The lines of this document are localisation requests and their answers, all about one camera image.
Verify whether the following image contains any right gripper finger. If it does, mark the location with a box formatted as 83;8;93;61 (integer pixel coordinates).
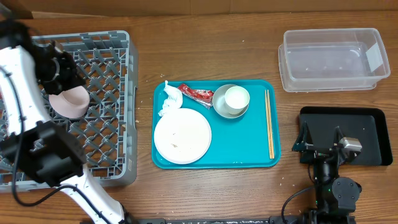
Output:
333;126;345;146
292;121;313;151

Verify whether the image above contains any small white plate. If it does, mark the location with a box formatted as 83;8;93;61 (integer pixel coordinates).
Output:
49;86;90;119

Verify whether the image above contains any white paper cup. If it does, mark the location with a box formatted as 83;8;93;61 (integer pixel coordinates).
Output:
224;86;250;114

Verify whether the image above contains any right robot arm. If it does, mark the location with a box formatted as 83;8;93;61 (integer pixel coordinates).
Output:
292;122;362;223

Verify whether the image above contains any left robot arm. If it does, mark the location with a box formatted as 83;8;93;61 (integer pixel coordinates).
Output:
1;19;134;223

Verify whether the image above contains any black plastic tray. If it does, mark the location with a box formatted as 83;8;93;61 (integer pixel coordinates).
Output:
298;106;393;166

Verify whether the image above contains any right wooden chopstick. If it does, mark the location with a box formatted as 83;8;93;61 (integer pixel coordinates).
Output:
266;90;275;159

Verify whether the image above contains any wooden chopstick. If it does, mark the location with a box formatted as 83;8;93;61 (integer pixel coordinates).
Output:
266;90;275;159
264;90;274;159

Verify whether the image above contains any left wooden chopstick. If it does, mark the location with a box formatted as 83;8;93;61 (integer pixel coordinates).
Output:
264;90;274;159

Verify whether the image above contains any teal plastic serving tray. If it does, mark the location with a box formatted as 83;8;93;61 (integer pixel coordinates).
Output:
152;80;282;169

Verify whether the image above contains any clear plastic storage bin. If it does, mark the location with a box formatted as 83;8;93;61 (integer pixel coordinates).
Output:
278;28;391;92

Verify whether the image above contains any grey plastic dish rack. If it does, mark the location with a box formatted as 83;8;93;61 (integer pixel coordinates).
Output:
0;30;139;193

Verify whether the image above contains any grey metal bowl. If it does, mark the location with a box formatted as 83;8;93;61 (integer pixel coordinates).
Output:
212;84;249;119

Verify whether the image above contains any red snack wrapper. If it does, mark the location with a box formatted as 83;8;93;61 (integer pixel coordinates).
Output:
178;83;214;109

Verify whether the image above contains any crumpled white napkin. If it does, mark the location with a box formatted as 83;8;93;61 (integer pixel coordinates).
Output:
158;80;183;117

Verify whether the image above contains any large white plate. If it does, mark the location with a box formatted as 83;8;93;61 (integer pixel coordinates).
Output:
154;108;212;165

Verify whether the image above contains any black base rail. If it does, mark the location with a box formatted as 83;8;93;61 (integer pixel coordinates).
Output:
137;216;285;224

